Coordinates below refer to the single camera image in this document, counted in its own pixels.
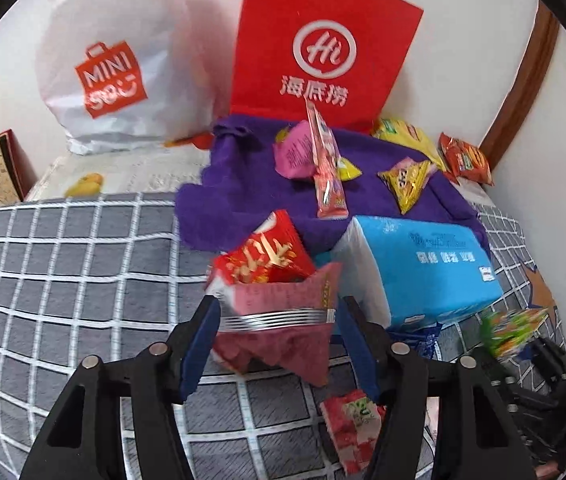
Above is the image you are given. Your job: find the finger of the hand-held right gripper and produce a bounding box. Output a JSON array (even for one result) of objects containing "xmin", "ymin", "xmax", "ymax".
[
  {"xmin": 528, "ymin": 336, "xmax": 566, "ymax": 392},
  {"xmin": 485, "ymin": 355, "xmax": 558, "ymax": 421}
]

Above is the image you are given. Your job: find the pink snack bag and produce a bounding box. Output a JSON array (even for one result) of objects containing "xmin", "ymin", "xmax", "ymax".
[{"xmin": 205, "ymin": 262, "xmax": 344, "ymax": 388}]

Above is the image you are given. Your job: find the red paper bag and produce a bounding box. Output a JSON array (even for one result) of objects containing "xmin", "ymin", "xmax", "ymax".
[{"xmin": 229, "ymin": 0, "xmax": 425, "ymax": 133}]

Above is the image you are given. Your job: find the yellow chip bag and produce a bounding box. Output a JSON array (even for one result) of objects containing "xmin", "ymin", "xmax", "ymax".
[{"xmin": 373, "ymin": 119, "xmax": 446, "ymax": 171}]

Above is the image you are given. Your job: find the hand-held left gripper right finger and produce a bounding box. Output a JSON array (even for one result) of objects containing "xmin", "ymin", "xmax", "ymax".
[{"xmin": 338, "ymin": 296, "xmax": 536, "ymax": 480}]

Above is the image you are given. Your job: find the red snack packet gold print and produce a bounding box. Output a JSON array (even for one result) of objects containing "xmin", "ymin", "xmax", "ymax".
[{"xmin": 211, "ymin": 210, "xmax": 316, "ymax": 286}]

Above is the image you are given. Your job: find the brown wooden door frame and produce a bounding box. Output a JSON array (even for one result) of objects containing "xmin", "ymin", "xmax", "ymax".
[{"xmin": 478, "ymin": 0, "xmax": 561, "ymax": 188}]

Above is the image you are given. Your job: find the fruit print bed sheet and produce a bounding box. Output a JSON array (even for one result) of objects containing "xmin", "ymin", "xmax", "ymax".
[{"xmin": 26, "ymin": 147, "xmax": 496, "ymax": 206}]

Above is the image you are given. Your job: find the red chip bag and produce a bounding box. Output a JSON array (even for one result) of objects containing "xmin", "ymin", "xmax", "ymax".
[{"xmin": 438, "ymin": 132, "xmax": 494, "ymax": 186}]

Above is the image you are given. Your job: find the yellow triangular snack packet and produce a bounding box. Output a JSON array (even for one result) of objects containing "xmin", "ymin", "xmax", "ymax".
[{"xmin": 378, "ymin": 157, "xmax": 438, "ymax": 215}]

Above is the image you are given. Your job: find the red box with patterned front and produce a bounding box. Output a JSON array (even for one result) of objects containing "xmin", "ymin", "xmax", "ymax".
[{"xmin": 0, "ymin": 130, "xmax": 26, "ymax": 208}]

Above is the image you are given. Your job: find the white plastic shopping bag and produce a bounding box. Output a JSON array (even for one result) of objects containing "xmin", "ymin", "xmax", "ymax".
[{"xmin": 34, "ymin": 0, "xmax": 214, "ymax": 156}]

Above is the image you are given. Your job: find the blue tissue pack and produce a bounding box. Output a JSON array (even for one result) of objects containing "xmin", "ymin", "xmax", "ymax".
[{"xmin": 333, "ymin": 215, "xmax": 504, "ymax": 331}]

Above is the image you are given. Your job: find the purple towel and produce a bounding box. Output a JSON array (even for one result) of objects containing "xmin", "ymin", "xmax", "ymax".
[{"xmin": 175, "ymin": 115, "xmax": 488, "ymax": 256}]

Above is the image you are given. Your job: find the grey checked blanket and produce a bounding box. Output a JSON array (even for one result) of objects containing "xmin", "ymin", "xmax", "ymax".
[{"xmin": 0, "ymin": 192, "xmax": 564, "ymax": 480}]

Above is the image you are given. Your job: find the pink strawberry snack packet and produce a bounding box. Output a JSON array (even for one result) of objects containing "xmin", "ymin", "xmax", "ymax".
[{"xmin": 320, "ymin": 390, "xmax": 386, "ymax": 476}]

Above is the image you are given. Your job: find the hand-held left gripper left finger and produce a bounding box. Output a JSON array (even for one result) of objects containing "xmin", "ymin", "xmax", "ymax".
[{"xmin": 19, "ymin": 295, "xmax": 221, "ymax": 480}]

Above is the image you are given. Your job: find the green snack packet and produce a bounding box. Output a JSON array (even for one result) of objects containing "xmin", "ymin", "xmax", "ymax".
[{"xmin": 480, "ymin": 307, "xmax": 548, "ymax": 358}]

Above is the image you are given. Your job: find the long pink stick snack packet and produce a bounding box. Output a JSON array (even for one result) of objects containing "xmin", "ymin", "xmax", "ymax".
[{"xmin": 305, "ymin": 100, "xmax": 350, "ymax": 220}]

